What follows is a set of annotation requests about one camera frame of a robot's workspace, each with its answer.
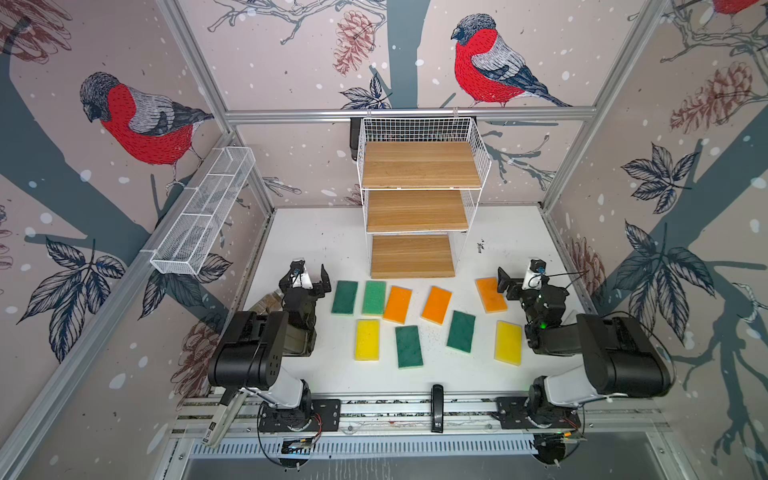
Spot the yellow sponge left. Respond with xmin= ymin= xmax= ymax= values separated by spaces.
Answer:
xmin=354 ymin=319 xmax=380 ymax=361

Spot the black handle on rail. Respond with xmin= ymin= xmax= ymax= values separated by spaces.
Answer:
xmin=430 ymin=384 xmax=444 ymax=434

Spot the dark green sponge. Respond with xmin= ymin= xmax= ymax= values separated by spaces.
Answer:
xmin=395 ymin=325 xmax=424 ymax=369
xmin=331 ymin=280 xmax=358 ymax=315
xmin=446 ymin=311 xmax=476 ymax=354

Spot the white grey handheld tool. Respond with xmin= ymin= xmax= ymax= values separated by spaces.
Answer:
xmin=202 ymin=388 xmax=248 ymax=448

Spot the orange sponge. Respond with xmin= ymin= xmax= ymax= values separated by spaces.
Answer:
xmin=382 ymin=286 xmax=412 ymax=325
xmin=421 ymin=286 xmax=452 ymax=325
xmin=475 ymin=277 xmax=508 ymax=314

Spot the dark green sponge right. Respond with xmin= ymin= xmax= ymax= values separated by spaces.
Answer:
xmin=446 ymin=311 xmax=476 ymax=354

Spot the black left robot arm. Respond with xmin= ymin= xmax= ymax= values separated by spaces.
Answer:
xmin=205 ymin=260 xmax=332 ymax=444

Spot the bottom wooden shelf board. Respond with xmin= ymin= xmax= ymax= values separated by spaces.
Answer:
xmin=371 ymin=234 xmax=455 ymax=280

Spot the black box behind shelf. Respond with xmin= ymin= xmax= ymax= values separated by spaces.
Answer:
xmin=349 ymin=117 xmax=362 ymax=161

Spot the top wooden shelf board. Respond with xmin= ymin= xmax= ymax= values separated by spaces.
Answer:
xmin=357 ymin=141 xmax=481 ymax=190

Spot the yellow sponge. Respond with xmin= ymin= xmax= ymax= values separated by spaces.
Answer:
xmin=494 ymin=321 xmax=523 ymax=366
xmin=354 ymin=319 xmax=380 ymax=361

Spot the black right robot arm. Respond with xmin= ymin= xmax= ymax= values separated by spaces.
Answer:
xmin=497 ymin=259 xmax=673 ymax=428

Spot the yellow sponge right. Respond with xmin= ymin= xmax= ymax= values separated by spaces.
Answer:
xmin=494 ymin=321 xmax=523 ymax=366

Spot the white wire wall basket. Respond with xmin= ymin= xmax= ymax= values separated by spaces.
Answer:
xmin=150 ymin=146 xmax=255 ymax=275

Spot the light green sponge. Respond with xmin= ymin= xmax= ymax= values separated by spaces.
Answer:
xmin=362 ymin=280 xmax=387 ymax=317

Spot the white wire three-tier shelf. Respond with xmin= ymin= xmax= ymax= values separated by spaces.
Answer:
xmin=356 ymin=116 xmax=491 ymax=280

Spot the dark green sponge centre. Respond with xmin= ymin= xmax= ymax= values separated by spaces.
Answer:
xmin=395 ymin=325 xmax=424 ymax=369

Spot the dark green sponge far left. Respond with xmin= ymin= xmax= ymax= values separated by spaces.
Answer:
xmin=331 ymin=280 xmax=358 ymax=315

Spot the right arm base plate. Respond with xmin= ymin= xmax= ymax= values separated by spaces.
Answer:
xmin=491 ymin=396 xmax=582 ymax=431

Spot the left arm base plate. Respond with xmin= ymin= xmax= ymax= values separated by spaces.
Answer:
xmin=257 ymin=399 xmax=341 ymax=433

